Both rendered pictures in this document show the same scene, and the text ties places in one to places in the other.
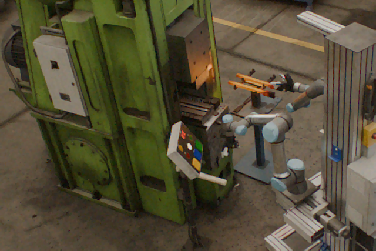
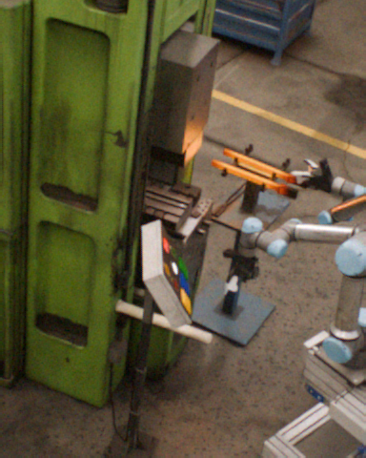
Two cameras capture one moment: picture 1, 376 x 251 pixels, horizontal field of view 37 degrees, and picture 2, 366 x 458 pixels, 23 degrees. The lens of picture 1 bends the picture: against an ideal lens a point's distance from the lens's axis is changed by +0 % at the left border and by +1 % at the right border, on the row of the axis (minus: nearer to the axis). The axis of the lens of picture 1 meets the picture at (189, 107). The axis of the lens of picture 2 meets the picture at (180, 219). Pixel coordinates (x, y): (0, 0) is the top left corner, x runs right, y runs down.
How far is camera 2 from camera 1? 111 cm
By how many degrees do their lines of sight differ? 15
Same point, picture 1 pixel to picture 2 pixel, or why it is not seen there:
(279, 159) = (353, 305)
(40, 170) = not seen: outside the picture
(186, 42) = (193, 76)
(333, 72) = not seen: outside the picture
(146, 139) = (70, 247)
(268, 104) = (269, 210)
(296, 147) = (284, 288)
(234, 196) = (188, 364)
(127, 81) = (63, 135)
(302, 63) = (275, 149)
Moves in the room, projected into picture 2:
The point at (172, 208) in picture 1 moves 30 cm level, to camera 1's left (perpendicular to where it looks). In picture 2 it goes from (89, 377) to (25, 384)
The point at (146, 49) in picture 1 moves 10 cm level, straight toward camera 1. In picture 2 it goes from (130, 77) to (136, 91)
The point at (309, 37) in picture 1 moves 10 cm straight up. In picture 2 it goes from (282, 109) to (285, 97)
